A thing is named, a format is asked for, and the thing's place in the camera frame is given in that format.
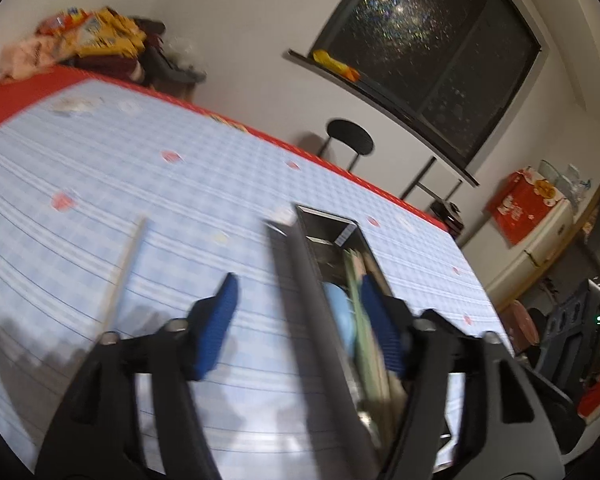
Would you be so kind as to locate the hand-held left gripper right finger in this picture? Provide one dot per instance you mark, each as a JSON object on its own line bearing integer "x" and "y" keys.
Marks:
{"x": 384, "y": 332}

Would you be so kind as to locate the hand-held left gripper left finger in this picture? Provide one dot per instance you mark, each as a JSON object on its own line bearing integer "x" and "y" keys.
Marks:
{"x": 215, "y": 330}

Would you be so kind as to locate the green chopstick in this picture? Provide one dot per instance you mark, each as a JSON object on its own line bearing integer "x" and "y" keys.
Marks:
{"x": 369, "y": 365}

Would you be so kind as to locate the blue spoon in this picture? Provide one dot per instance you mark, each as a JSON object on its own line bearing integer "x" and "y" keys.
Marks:
{"x": 341, "y": 317}

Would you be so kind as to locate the stainless steel perforated tray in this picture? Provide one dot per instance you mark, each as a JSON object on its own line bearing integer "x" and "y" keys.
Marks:
{"x": 310, "y": 310}

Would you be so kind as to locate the beige chopstick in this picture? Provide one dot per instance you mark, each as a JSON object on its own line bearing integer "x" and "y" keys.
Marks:
{"x": 125, "y": 275}

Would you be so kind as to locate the cream refrigerator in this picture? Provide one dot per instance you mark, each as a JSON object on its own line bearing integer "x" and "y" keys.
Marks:
{"x": 539, "y": 255}

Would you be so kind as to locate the brown rice cooker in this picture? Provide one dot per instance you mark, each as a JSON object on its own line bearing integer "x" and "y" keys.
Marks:
{"x": 447, "y": 215}

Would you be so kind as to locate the red printed cloth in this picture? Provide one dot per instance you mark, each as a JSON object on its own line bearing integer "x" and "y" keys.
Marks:
{"x": 519, "y": 207}

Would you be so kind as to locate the clear plastic bags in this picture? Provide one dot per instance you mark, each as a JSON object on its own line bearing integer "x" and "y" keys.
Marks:
{"x": 577, "y": 185}

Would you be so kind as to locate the blue plaid table mat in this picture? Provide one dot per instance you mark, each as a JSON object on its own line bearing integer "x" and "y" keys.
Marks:
{"x": 155, "y": 185}

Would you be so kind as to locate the pale green basin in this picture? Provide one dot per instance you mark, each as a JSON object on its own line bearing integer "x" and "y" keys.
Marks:
{"x": 549, "y": 171}

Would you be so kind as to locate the black round-back chair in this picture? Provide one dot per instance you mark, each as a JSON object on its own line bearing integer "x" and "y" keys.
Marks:
{"x": 350, "y": 135}

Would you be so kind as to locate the dark window sill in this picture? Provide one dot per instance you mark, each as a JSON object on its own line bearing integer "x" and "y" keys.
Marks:
{"x": 379, "y": 105}

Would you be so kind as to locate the grey stool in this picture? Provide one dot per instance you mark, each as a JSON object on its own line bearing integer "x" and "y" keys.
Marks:
{"x": 172, "y": 77}

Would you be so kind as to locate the white paper tag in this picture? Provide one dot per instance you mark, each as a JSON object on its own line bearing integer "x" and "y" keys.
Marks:
{"x": 75, "y": 106}

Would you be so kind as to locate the yellow snack packet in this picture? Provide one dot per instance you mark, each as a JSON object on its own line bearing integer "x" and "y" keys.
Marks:
{"x": 335, "y": 65}

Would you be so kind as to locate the crumpled clear plastic bag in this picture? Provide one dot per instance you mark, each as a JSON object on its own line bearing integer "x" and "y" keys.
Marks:
{"x": 182, "y": 52}

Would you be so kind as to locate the dark red cloth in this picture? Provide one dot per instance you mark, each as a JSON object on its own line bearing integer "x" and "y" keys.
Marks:
{"x": 110, "y": 67}

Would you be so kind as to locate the dark window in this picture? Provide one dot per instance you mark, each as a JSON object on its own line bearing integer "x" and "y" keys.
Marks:
{"x": 429, "y": 50}

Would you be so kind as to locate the yellow printed cloth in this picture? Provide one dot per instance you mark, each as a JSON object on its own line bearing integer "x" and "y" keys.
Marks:
{"x": 105, "y": 32}

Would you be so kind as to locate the orange snack bag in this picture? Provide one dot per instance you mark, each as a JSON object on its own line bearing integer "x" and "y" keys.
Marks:
{"x": 60, "y": 21}

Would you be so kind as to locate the black metal frame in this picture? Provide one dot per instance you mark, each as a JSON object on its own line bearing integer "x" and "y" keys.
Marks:
{"x": 419, "y": 180}

